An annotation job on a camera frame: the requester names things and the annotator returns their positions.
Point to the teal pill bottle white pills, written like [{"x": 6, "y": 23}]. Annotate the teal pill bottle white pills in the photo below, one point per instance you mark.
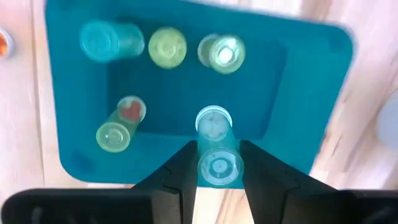
[{"x": 219, "y": 168}]

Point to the teal translucent pill bottle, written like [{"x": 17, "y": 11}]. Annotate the teal translucent pill bottle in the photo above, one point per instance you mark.
[{"x": 102, "y": 42}]

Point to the blue plastic basket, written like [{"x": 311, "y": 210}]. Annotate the blue plastic basket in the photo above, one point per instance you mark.
[{"x": 280, "y": 102}]

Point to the green translucent pill bottle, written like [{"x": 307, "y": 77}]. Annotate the green translucent pill bottle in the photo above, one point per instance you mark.
[{"x": 167, "y": 48}]

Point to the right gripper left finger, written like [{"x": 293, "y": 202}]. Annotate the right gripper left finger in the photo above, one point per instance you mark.
[{"x": 180, "y": 189}]

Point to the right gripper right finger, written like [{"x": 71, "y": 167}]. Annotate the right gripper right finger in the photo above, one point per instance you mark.
[{"x": 273, "y": 193}]

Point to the green pill bottle white pills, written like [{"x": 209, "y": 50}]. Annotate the green pill bottle white pills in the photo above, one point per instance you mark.
[{"x": 225, "y": 55}]

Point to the green pill bottle red pills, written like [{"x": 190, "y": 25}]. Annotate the green pill bottle red pills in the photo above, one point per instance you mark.
[{"x": 113, "y": 137}]

